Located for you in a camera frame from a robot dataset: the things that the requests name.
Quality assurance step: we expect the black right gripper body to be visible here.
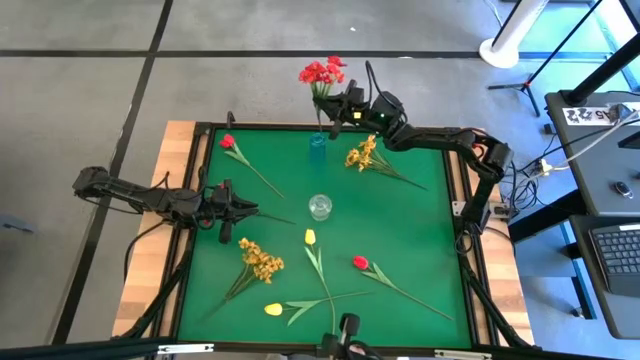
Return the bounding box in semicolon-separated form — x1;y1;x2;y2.
327;78;384;141

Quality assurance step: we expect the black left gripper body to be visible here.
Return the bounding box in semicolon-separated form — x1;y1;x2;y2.
198;178;237;246

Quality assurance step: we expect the red artificial flower bunch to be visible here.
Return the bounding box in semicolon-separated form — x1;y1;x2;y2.
298;54;349;132

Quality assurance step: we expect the thin green flower stem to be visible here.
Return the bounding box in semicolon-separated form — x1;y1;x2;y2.
255;211;297;226

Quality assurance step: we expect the yellow artificial blossom bunch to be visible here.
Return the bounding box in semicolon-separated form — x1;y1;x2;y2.
343;133;429;192
202;236;286;321

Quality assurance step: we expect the yellow artificial tulip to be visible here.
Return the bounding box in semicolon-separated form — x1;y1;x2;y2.
303;228;339;335
263;290;374;328

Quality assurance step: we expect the blue glass vase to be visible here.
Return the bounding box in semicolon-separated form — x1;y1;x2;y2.
308;131;329;166

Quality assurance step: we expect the clear textured glass vase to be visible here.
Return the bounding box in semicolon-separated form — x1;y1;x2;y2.
307;193;334;223

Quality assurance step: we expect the green table mat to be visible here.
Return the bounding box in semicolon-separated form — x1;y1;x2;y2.
177;128;474;350

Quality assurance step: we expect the black tripod stand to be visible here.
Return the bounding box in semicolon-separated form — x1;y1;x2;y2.
487;0;606;119

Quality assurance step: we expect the black overhead crossbar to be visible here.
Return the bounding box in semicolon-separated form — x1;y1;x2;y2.
0;337;640;360

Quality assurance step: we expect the white paper label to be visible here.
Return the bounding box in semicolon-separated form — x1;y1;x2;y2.
562;105;617;126

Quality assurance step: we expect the thick black pole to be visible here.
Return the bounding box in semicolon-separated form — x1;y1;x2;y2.
562;43;640;107

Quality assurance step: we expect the black laptop keyboard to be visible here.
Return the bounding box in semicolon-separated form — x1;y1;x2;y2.
588;223;640;297

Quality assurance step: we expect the black aluminium table frame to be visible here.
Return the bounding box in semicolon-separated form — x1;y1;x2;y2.
117;119;534;351

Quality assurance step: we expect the silver metal bracket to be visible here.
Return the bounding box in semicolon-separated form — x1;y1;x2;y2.
156;342;215;356
433;349;494;360

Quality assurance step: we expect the black teleoperation handle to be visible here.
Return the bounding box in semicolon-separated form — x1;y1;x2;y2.
318;332;342;360
338;312;362;346

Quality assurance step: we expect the white pedestal stand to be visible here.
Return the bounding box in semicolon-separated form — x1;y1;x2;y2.
478;0;551;70

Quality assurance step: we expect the black cable bundle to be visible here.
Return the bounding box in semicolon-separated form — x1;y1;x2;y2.
499;159;544;214

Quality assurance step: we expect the white cable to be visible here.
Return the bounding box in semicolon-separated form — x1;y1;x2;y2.
547;110;640;171

